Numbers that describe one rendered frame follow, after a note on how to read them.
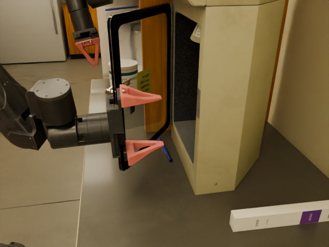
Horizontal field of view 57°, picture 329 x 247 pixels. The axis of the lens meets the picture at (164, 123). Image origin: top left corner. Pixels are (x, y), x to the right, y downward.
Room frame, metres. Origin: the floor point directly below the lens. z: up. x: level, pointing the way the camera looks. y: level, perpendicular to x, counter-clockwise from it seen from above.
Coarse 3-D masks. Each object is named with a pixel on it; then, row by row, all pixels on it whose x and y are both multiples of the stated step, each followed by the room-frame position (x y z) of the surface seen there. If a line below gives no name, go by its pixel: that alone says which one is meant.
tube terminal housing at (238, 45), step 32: (224, 0) 0.63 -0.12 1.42; (256, 0) 0.65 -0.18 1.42; (224, 32) 0.63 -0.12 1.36; (256, 32) 0.65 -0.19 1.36; (224, 64) 0.64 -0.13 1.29; (256, 64) 0.68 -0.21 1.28; (224, 96) 0.64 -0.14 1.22; (256, 96) 0.71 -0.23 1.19; (224, 128) 0.64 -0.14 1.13; (256, 128) 0.74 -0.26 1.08; (224, 160) 0.64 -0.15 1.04
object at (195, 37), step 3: (198, 24) 0.77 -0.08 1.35; (195, 27) 0.78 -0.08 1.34; (198, 27) 0.76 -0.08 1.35; (195, 30) 0.77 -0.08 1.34; (198, 30) 0.75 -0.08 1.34; (192, 33) 0.78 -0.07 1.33; (195, 33) 0.76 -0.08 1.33; (198, 33) 0.75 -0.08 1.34; (192, 36) 0.77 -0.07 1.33; (195, 36) 0.75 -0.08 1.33; (198, 36) 0.74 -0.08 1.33; (192, 39) 0.76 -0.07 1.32; (195, 39) 0.75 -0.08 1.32; (198, 39) 0.74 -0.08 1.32; (198, 42) 0.73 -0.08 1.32
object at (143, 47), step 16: (112, 16) 0.66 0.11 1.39; (160, 16) 0.87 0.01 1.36; (128, 32) 0.72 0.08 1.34; (144, 32) 0.78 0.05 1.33; (160, 32) 0.86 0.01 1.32; (128, 48) 0.71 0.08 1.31; (144, 48) 0.78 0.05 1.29; (160, 48) 0.86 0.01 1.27; (112, 64) 0.65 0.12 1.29; (128, 64) 0.71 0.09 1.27; (144, 64) 0.78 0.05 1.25; (160, 64) 0.86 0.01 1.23; (112, 80) 0.66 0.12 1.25; (128, 80) 0.71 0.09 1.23; (144, 80) 0.78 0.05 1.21; (160, 80) 0.86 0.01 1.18; (128, 112) 0.70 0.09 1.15; (144, 112) 0.77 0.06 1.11; (160, 112) 0.86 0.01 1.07; (128, 128) 0.69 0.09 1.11; (144, 128) 0.77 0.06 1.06; (160, 128) 0.86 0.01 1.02
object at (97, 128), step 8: (112, 96) 0.52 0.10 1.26; (112, 104) 0.48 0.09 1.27; (104, 112) 0.50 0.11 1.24; (80, 120) 0.48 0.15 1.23; (88, 120) 0.48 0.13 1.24; (96, 120) 0.48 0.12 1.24; (104, 120) 0.48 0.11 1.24; (80, 128) 0.46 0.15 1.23; (88, 128) 0.47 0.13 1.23; (96, 128) 0.47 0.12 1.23; (104, 128) 0.47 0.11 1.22; (88, 136) 0.46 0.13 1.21; (96, 136) 0.46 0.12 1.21; (104, 136) 0.47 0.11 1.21; (112, 136) 0.47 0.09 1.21; (80, 144) 0.46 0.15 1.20; (88, 144) 0.47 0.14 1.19; (112, 144) 0.46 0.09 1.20; (112, 152) 0.46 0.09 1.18
